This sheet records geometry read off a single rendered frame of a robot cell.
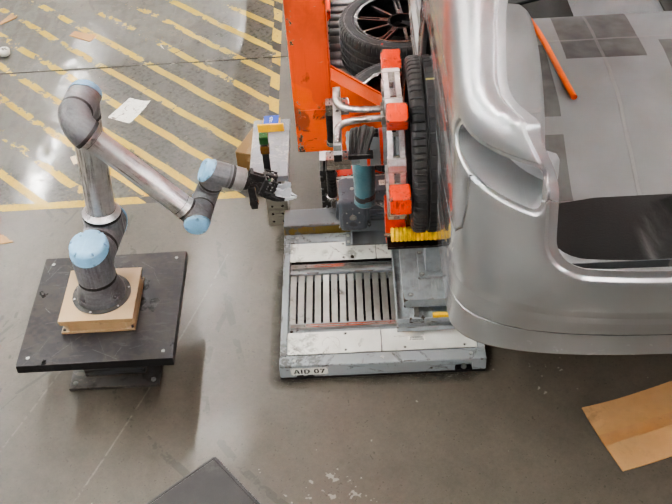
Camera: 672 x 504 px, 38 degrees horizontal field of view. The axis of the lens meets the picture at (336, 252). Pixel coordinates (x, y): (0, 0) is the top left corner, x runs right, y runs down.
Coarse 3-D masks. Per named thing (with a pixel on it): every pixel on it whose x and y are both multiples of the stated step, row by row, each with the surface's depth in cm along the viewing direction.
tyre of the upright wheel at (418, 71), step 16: (416, 64) 344; (416, 80) 337; (432, 80) 337; (416, 96) 333; (432, 96) 333; (416, 112) 332; (432, 112) 331; (416, 128) 331; (432, 128) 330; (416, 144) 331; (432, 144) 331; (416, 160) 332; (432, 160) 332; (416, 176) 334; (432, 176) 334; (416, 192) 337; (432, 192) 337; (416, 208) 343; (432, 208) 342; (416, 224) 351; (432, 224) 351
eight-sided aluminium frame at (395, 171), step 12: (384, 72) 352; (396, 72) 351; (384, 84) 346; (396, 84) 346; (384, 96) 344; (396, 96) 343; (384, 108) 341; (396, 156) 338; (396, 168) 337; (396, 180) 385; (396, 216) 354
